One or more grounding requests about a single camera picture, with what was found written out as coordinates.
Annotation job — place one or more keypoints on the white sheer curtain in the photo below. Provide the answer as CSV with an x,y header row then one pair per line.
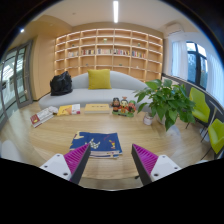
x,y
179,60
216,83

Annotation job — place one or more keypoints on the white chair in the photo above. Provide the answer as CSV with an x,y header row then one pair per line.
x,y
10,151

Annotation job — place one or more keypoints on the wooden wall shelf unit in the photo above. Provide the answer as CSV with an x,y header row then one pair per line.
x,y
110,60

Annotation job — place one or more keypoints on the yellow illustrated book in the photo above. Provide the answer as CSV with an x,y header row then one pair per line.
x,y
64,110

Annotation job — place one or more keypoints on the red and white open book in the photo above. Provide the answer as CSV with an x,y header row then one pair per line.
x,y
41,117

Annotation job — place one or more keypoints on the black bag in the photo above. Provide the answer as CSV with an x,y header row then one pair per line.
x,y
61,84

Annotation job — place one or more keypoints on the round ceiling spotlight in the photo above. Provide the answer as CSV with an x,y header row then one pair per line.
x,y
22,30

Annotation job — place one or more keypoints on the small white pouch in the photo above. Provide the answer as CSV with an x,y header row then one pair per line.
x,y
53,109

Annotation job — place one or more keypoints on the yellow cushion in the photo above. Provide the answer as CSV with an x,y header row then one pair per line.
x,y
99,79

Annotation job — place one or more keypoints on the white wall air conditioner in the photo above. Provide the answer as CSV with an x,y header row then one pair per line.
x,y
174,29

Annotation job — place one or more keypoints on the light grey curved sofa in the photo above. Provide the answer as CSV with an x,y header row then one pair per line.
x,y
100,95

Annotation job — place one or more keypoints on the long ceiling light strip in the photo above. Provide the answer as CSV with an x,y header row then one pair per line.
x,y
115,11

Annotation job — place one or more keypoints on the grey-framed glass door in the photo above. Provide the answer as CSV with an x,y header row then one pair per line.
x,y
15,76

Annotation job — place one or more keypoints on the dark-framed window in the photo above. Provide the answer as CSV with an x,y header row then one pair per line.
x,y
197,65

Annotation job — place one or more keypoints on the colourful figurine set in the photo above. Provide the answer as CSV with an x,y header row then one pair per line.
x,y
123,107

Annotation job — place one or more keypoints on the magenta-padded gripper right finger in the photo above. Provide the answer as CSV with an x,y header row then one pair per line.
x,y
144,159

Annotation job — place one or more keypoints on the large pale yellow book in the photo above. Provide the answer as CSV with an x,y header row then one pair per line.
x,y
97,108

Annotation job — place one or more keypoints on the lime green chair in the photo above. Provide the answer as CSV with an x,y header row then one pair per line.
x,y
216,135
200,105

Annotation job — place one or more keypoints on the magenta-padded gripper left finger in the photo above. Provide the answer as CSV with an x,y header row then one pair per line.
x,y
77,159

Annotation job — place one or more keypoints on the green potted plant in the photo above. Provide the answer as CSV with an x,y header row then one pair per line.
x,y
166,100

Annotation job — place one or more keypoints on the blue patterned towel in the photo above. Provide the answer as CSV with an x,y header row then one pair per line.
x,y
101,143

